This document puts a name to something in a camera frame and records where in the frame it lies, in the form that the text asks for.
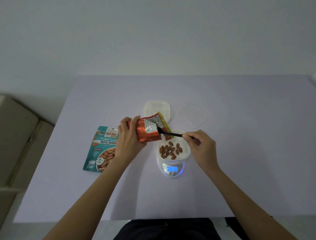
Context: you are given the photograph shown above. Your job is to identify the person's left hand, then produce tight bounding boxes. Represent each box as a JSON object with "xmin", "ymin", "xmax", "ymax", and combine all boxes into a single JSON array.
[{"xmin": 114, "ymin": 115, "xmax": 147, "ymax": 165}]

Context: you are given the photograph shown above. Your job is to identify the person's right hand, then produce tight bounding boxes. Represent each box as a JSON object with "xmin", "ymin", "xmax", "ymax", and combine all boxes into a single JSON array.
[{"xmin": 182, "ymin": 130, "xmax": 220, "ymax": 175}]

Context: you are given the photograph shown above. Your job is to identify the orange salted almonds bag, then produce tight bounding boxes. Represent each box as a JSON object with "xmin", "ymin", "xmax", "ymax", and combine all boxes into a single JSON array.
[{"xmin": 127, "ymin": 112, "xmax": 172, "ymax": 144}]

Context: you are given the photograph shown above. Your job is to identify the white square plastic container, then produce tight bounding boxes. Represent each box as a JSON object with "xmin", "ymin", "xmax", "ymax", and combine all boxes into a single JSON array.
[
  {"xmin": 156, "ymin": 130, "xmax": 192, "ymax": 161},
  {"xmin": 144, "ymin": 100, "xmax": 174, "ymax": 123}
]

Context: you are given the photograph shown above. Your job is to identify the teal roasted almonds bag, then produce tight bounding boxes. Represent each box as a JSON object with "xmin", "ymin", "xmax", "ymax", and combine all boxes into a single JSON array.
[{"xmin": 83, "ymin": 126, "xmax": 119, "ymax": 173}]

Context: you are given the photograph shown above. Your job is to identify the almonds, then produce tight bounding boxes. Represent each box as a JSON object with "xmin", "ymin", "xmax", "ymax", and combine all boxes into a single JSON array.
[{"xmin": 159, "ymin": 141, "xmax": 183, "ymax": 161}]

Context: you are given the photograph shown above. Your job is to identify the black plastic spoon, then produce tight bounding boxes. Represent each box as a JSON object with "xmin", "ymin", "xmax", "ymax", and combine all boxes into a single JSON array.
[{"xmin": 157, "ymin": 126, "xmax": 194, "ymax": 139}]

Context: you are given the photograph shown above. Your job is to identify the white kitchen scale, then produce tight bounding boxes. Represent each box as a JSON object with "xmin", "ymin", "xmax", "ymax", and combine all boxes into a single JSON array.
[{"xmin": 156, "ymin": 158, "xmax": 186, "ymax": 179}]

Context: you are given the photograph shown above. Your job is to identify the person's right forearm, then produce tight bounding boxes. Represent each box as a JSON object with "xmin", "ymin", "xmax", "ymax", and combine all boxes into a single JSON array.
[{"xmin": 209, "ymin": 168, "xmax": 299, "ymax": 240}]

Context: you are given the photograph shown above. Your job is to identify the person's left forearm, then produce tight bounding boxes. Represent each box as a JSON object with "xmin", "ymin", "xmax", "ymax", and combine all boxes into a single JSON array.
[{"xmin": 42, "ymin": 156, "xmax": 129, "ymax": 240}]

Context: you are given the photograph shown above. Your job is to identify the person's black clothing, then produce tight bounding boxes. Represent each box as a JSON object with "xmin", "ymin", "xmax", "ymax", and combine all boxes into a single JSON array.
[{"xmin": 113, "ymin": 217, "xmax": 273, "ymax": 240}]

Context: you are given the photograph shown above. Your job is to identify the beige sofa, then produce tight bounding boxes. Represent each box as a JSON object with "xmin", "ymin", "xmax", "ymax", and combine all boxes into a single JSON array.
[{"xmin": 0, "ymin": 95, "xmax": 55, "ymax": 228}]

